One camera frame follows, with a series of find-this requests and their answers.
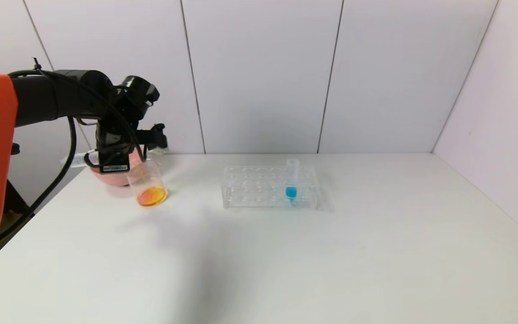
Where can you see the brown cardboard box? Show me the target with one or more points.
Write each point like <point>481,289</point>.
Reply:
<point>18,223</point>

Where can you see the yellow pigment test tube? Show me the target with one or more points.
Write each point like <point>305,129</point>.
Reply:
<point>77,159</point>

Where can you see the clear glass beaker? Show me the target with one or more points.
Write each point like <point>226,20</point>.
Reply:
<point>151,193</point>

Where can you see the clear acrylic test tube rack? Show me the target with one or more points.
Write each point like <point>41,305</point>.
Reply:
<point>259,193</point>

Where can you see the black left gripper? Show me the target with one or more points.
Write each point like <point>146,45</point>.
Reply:
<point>114,164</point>

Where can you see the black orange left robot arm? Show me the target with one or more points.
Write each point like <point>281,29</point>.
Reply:
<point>38,96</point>

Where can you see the pink plastic bowl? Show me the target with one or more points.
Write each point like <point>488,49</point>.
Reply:
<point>115,179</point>

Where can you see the blue pigment test tube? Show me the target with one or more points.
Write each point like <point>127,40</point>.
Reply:
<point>291,192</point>

